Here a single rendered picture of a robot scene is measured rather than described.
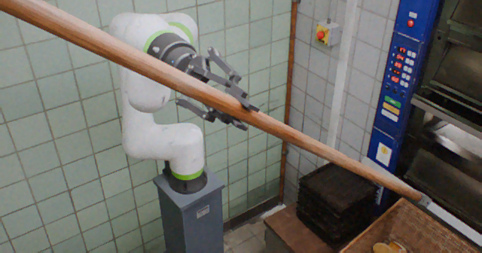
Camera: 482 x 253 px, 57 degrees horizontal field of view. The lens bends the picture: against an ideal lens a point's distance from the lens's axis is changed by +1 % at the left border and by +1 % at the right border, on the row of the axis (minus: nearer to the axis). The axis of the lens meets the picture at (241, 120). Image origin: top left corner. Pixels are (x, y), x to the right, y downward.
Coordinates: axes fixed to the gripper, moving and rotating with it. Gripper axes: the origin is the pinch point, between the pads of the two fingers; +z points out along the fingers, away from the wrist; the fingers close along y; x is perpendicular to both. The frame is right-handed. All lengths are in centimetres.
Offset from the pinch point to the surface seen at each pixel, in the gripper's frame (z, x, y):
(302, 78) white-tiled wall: -111, -150, -15
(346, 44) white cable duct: -81, -127, -40
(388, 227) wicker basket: -27, -167, 25
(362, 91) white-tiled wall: -67, -141, -25
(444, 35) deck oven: -34, -114, -57
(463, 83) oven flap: -20, -122, -45
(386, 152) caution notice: -44, -153, -6
